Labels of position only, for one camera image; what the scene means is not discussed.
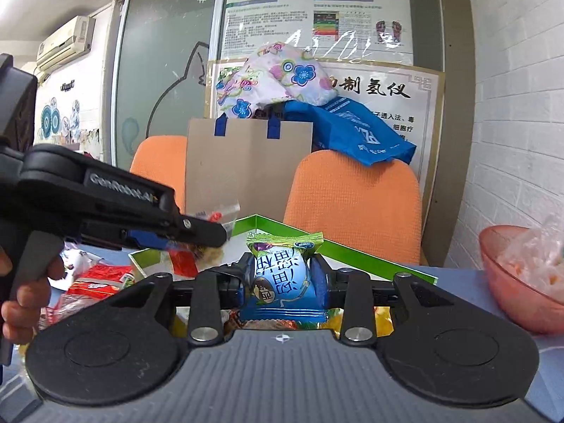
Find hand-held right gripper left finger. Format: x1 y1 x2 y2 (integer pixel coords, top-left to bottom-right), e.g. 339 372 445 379
101 253 257 347

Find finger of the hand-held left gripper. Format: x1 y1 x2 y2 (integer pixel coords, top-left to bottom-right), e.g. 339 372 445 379
170 211 228 248
118 228 195 252

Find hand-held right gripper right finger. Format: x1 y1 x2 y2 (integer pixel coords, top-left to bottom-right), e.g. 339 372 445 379
309 256 468 347

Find clear chips packet red label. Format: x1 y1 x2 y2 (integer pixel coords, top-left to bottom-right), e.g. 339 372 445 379
167 202 242 276

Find green blue snack packet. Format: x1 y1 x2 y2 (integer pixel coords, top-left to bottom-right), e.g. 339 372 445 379
238 230 329 323

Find red snack packet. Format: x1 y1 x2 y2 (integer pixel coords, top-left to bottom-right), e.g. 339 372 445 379
66 264 135 297

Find green cardboard box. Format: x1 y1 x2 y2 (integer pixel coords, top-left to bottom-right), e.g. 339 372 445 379
128 214 439 287

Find white green small packet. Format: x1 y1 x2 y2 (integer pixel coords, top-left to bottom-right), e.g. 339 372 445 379
62 247 95 274

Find yellow snack packet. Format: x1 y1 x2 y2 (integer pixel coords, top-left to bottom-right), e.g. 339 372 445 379
170 306 395 340

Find person's left hand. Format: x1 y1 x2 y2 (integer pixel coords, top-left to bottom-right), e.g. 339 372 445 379
0 247 67 345

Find blue white paper decorations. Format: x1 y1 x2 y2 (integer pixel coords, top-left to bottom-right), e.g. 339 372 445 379
37 97 104 161

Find orange chair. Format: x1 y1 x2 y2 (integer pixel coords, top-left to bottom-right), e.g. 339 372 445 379
129 136 189 214
283 150 423 266

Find brown paper bag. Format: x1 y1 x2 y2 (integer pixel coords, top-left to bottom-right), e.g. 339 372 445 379
185 117 314 230

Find white air conditioner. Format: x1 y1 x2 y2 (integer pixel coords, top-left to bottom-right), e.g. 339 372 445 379
35 15 97 73

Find blue tablecloth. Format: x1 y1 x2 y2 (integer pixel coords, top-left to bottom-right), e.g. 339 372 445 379
0 238 564 423

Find blue plastic bag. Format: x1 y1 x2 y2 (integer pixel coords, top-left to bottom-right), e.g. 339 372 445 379
253 97 417 167

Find floral cloth bag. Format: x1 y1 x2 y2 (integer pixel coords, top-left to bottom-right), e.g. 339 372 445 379
216 42 340 119

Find pink bowl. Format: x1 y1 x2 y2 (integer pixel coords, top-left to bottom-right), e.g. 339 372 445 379
479 225 564 336

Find clear plastic bag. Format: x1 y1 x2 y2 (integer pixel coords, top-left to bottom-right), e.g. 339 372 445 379
496 214 564 300

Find framed wall poster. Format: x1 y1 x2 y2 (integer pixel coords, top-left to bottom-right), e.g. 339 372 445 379
205 57 446 212

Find white wall poster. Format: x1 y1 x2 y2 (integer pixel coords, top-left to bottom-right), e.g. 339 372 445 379
222 0 415 67

